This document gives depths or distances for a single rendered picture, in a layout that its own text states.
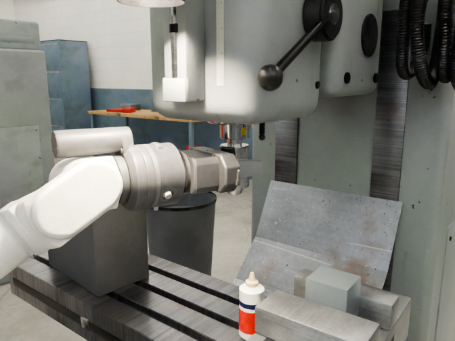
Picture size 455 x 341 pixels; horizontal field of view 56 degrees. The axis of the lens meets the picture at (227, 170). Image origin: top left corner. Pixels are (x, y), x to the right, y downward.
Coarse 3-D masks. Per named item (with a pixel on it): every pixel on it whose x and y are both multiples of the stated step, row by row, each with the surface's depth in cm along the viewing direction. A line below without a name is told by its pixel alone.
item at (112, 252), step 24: (120, 216) 82; (144, 216) 86; (72, 240) 85; (96, 240) 79; (120, 240) 83; (144, 240) 87; (72, 264) 87; (96, 264) 80; (120, 264) 83; (144, 264) 88; (96, 288) 81
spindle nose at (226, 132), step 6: (222, 126) 64; (228, 126) 63; (234, 126) 63; (240, 126) 63; (246, 126) 63; (222, 132) 64; (228, 132) 63; (234, 132) 63; (240, 132) 63; (246, 132) 64; (222, 138) 64; (228, 138) 63; (234, 138) 63; (240, 138) 63; (246, 138) 64
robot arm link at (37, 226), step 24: (72, 168) 48; (96, 168) 49; (48, 192) 46; (72, 192) 48; (96, 192) 49; (120, 192) 51; (0, 216) 48; (24, 216) 46; (48, 216) 46; (72, 216) 48; (96, 216) 49; (24, 240) 47; (48, 240) 47
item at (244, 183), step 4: (248, 152) 65; (236, 156) 64; (240, 156) 64; (244, 156) 64; (248, 156) 65; (240, 180) 65; (244, 180) 65; (248, 180) 66; (240, 184) 65; (244, 184) 65; (248, 184) 66; (236, 188) 65; (240, 188) 65
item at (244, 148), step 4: (224, 144) 66; (244, 144) 66; (220, 148) 65; (224, 148) 64; (228, 148) 64; (232, 148) 63; (236, 148) 63; (240, 148) 64; (244, 148) 64; (248, 148) 65; (228, 152) 64; (232, 152) 64; (236, 152) 64; (240, 152) 64; (244, 152) 64
